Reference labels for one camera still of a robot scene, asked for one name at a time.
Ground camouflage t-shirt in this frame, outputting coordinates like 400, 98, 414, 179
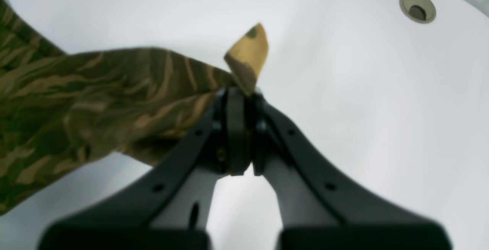
0, 0, 269, 215

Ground right table cable grommet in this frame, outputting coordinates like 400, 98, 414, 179
399, 0, 437, 24

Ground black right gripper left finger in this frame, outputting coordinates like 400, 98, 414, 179
38, 87, 251, 250

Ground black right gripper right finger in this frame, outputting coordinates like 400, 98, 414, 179
250, 94, 452, 250

